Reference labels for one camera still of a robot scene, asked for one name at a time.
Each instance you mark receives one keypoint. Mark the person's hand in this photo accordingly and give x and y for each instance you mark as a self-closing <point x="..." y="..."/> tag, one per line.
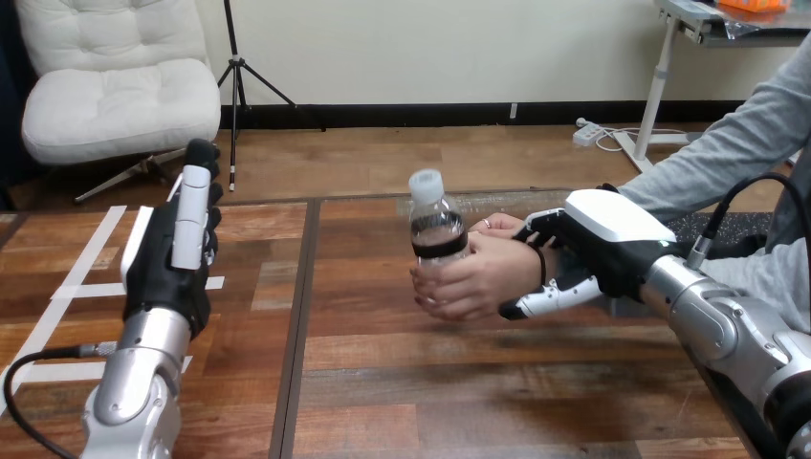
<point x="494" y="275"/>
<point x="500" y="222"/>

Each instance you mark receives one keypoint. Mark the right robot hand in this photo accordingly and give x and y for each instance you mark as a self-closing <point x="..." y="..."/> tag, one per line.
<point x="608" y="250"/>

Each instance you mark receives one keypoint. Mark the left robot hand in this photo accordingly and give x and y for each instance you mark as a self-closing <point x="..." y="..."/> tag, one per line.
<point x="161" y="272"/>

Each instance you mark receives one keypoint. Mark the clear water bottle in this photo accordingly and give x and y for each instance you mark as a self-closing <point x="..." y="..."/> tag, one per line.
<point x="437" y="231"/>

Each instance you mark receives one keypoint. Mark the person's forearm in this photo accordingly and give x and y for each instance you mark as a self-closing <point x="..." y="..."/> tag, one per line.
<point x="735" y="146"/>
<point x="760" y="282"/>

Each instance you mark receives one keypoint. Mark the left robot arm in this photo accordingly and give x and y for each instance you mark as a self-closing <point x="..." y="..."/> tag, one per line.
<point x="136" y="386"/>

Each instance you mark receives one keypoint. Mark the person's body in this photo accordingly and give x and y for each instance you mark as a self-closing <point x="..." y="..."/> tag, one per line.
<point x="793" y="209"/>

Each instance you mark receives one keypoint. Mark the white power strip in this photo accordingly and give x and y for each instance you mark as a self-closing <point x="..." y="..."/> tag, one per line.
<point x="587" y="133"/>

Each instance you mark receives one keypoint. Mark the white desk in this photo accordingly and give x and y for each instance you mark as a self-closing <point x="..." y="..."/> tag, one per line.
<point x="656" y="95"/>

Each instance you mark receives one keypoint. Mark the white cushioned chair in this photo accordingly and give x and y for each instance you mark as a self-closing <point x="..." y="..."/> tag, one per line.
<point x="120" y="95"/>

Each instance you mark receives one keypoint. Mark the black tripod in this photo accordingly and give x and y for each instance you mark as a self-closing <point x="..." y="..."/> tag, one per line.
<point x="236" y="95"/>

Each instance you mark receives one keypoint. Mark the orange thing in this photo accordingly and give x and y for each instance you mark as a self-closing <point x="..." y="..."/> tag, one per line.
<point x="754" y="4"/>

